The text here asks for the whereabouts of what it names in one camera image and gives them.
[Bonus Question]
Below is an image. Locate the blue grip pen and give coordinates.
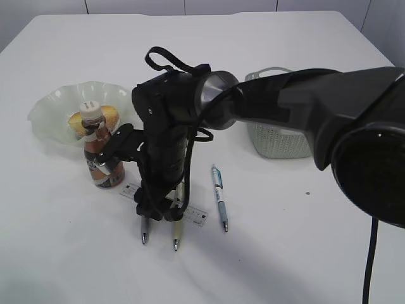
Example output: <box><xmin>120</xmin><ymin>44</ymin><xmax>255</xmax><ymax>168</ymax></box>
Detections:
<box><xmin>211</xmin><ymin>165</ymin><xmax>228</xmax><ymax>232</ymax></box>

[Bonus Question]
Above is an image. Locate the sugared bread roll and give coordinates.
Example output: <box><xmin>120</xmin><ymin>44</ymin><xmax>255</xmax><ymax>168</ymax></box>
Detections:
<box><xmin>68</xmin><ymin>105</ymin><xmax>120</xmax><ymax>138</ymax></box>

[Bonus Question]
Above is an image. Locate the Nescafe coffee bottle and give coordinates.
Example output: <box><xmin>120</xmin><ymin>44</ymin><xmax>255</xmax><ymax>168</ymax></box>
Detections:
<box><xmin>80</xmin><ymin>101</ymin><xmax>125</xmax><ymax>188</ymax></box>

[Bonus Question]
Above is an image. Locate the pale green wavy plate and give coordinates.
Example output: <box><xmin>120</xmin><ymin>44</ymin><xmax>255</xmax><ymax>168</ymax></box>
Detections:
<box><xmin>27</xmin><ymin>81</ymin><xmax>137</xmax><ymax>146</ymax></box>

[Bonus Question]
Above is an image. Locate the grey grip pen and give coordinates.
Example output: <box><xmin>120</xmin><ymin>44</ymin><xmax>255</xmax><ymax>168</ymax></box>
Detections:
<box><xmin>140</xmin><ymin>216</ymin><xmax>150</xmax><ymax>245</ymax></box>

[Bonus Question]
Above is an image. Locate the pale green woven basket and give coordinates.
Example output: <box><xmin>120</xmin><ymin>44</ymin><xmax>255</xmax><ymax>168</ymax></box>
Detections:
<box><xmin>244</xmin><ymin>66</ymin><xmax>314</xmax><ymax>159</ymax></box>

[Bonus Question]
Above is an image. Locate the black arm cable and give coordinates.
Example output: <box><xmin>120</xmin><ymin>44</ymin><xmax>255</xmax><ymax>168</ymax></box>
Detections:
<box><xmin>139</xmin><ymin>46</ymin><xmax>247</xmax><ymax>219</ymax></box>

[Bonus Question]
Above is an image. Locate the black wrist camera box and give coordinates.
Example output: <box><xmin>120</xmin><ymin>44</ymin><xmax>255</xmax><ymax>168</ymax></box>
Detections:
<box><xmin>94</xmin><ymin>123</ymin><xmax>145</xmax><ymax>174</ymax></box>

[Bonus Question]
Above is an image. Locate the cream grip pen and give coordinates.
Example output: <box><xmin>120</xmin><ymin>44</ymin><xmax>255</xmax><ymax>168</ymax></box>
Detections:
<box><xmin>171</xmin><ymin>183</ymin><xmax>186</xmax><ymax>252</ymax></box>

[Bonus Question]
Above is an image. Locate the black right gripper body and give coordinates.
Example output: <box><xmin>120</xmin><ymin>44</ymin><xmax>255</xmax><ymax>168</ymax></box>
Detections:
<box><xmin>134</xmin><ymin>139</ymin><xmax>187</xmax><ymax>219</ymax></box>

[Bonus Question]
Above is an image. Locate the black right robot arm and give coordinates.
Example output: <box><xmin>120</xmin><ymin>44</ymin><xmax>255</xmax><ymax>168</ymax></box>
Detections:
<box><xmin>132</xmin><ymin>65</ymin><xmax>404</xmax><ymax>227</ymax></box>

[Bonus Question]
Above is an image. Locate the clear plastic ruler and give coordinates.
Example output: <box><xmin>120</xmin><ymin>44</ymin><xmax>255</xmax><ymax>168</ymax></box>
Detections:
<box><xmin>120</xmin><ymin>183</ymin><xmax>208</xmax><ymax>227</ymax></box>

